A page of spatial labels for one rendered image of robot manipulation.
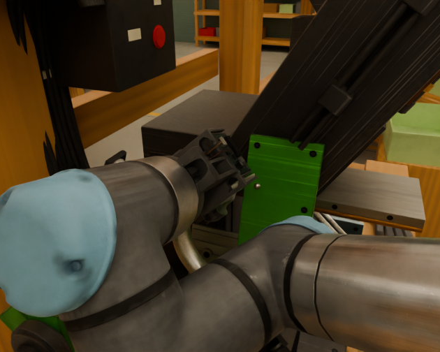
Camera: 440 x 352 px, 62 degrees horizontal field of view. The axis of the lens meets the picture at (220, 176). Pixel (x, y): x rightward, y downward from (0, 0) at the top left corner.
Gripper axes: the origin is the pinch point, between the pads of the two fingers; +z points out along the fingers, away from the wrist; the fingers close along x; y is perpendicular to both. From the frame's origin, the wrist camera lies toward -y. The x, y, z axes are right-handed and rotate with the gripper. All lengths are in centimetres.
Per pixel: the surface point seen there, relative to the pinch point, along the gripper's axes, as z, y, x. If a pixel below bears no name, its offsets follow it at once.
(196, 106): 27.6, -5.7, 17.8
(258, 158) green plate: 7.6, 4.0, -0.8
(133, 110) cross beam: 27.9, -19.4, 27.3
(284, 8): 818, 39, 281
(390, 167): 94, 19, -26
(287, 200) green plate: 7.8, 3.9, -8.8
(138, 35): -1.5, 2.8, 22.8
